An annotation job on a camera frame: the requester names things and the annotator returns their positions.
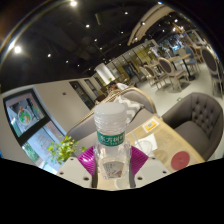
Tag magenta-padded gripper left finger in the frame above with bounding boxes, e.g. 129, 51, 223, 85
56, 146, 99, 189

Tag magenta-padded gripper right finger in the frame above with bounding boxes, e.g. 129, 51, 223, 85
128, 145, 172, 189

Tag clear plastic water bottle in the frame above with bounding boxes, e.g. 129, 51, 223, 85
93, 101, 132, 190

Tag green potted plant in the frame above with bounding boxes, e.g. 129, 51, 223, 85
46, 135, 88, 166

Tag red round coaster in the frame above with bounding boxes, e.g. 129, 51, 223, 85
170, 150, 191, 172

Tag yellow table card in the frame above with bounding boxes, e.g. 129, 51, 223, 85
141, 117, 160, 134

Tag dark grey tufted armchair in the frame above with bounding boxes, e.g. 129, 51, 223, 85
161, 92, 224, 161

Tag dark framed cartoon poster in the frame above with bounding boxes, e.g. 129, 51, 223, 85
4, 93, 46, 138

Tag person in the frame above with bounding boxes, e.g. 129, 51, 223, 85
108, 80, 129, 93

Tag group of dining chairs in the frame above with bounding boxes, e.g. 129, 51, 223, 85
138, 46, 224, 93

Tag white round column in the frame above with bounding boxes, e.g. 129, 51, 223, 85
94, 63, 116, 86

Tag ceiling spot lights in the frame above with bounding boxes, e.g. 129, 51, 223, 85
11, 0, 188, 68

